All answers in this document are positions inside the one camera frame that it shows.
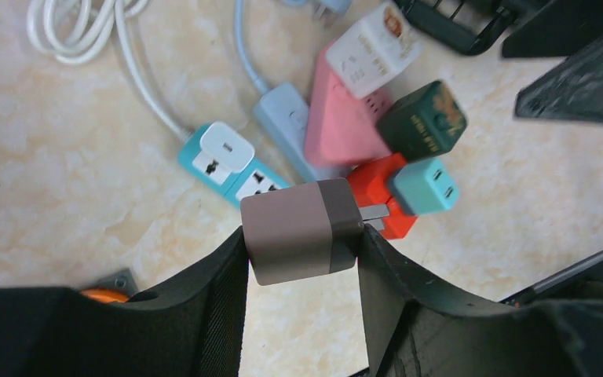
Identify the pink triangular power strip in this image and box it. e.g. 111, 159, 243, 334
304, 47, 393, 167

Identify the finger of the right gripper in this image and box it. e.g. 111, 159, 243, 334
501, 1, 603, 58
514, 36, 603, 123

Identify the dark green cube adapter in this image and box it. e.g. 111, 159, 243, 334
376, 80, 468, 163

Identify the pink brown charger plug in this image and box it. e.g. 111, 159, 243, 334
240, 178, 389, 286

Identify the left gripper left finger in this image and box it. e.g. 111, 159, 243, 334
0, 229, 249, 376

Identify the teal power strip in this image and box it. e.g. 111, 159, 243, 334
177, 124, 290, 208

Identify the white cube socket adapter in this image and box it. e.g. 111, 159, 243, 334
325, 1, 422, 99

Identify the small white charger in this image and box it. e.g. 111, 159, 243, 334
199, 122, 255, 173

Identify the red cube socket adapter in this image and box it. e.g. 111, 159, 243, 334
347, 153, 418, 240

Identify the orange arch block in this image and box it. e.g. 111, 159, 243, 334
81, 288, 130, 303

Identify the light blue power strip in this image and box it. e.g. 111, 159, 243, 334
233, 1, 351, 182

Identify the black open case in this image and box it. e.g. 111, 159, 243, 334
395, 0, 525, 57

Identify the teal small plug adapter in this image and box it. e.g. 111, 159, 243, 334
387, 158, 460, 216

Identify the white coiled cable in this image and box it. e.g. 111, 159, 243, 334
25, 0, 193, 142

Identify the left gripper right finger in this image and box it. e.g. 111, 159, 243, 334
357, 227, 603, 376

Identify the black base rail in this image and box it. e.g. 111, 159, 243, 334
502, 251, 603, 307

